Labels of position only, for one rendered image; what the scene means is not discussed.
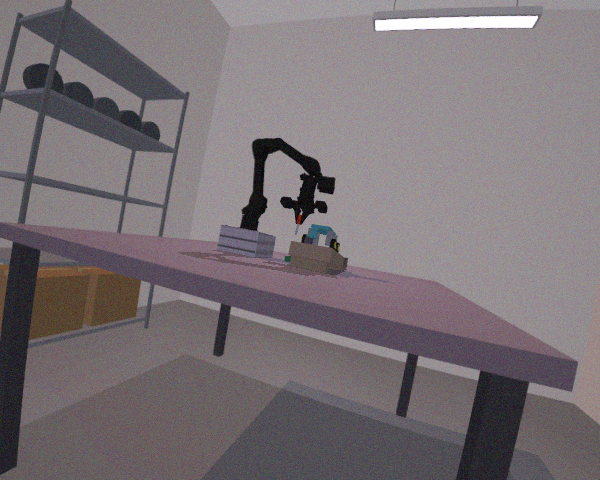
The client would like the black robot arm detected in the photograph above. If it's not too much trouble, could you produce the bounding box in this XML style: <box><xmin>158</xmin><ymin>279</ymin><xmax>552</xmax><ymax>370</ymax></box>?
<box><xmin>240</xmin><ymin>138</ymin><xmax>335</xmax><ymax>231</ymax></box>

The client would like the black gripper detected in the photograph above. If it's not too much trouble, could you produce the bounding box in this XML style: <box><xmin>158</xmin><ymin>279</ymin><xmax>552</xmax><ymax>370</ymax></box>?
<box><xmin>280</xmin><ymin>186</ymin><xmax>328</xmax><ymax>225</ymax></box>

